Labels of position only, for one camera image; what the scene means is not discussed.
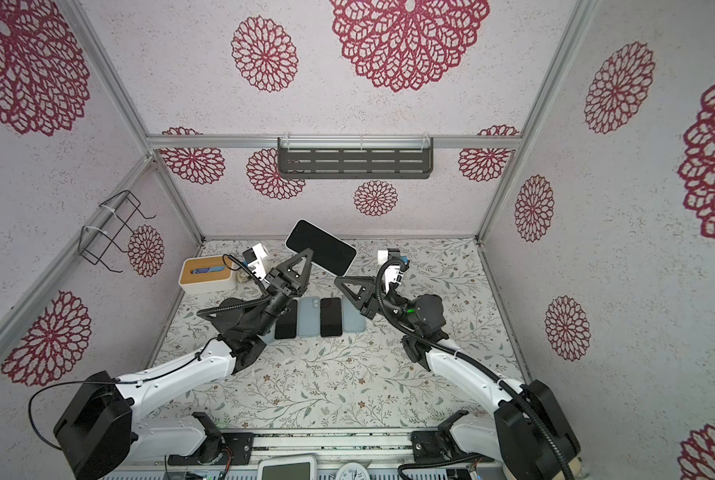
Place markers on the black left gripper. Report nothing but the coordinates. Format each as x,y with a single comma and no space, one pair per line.
284,281

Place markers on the grey wall shelf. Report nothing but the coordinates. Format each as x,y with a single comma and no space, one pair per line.
355,161

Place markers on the white box with wooden top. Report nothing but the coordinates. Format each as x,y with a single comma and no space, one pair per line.
202,275

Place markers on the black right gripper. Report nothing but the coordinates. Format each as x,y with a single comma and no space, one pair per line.
368,306

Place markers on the black wire wall basket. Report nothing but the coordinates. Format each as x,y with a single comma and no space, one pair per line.
95,241

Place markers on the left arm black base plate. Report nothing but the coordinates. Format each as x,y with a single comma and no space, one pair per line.
232,449

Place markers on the white digital display device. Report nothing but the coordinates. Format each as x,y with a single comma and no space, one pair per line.
302,467

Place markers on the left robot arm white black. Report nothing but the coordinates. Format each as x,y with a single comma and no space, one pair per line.
106,423

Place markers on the light blue phone case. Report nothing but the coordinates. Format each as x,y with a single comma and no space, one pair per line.
269,337
308,317
352,320

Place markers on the round white dial timer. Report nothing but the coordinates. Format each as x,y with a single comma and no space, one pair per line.
352,471

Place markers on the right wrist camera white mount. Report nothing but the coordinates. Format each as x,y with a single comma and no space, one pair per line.
393,275

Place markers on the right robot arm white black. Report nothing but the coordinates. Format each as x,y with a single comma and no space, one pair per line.
525,430

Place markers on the black phone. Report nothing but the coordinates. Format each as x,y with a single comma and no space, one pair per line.
329,253
286,324
331,321

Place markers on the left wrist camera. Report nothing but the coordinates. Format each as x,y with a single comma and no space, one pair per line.
257,260

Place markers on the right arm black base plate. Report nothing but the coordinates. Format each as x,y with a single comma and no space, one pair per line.
432,447

